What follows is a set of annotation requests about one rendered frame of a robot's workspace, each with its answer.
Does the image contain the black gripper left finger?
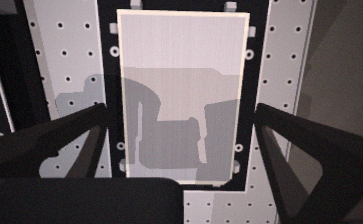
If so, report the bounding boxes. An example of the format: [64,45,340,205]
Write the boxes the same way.
[0,103,109,178]

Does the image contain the grey perforated base plate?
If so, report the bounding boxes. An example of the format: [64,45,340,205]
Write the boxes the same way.
[23,0,317,224]

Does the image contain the white well plate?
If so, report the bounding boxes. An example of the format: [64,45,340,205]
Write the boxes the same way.
[117,9,250,185]

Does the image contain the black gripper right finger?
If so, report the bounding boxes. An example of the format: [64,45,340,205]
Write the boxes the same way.
[253,103,363,224]

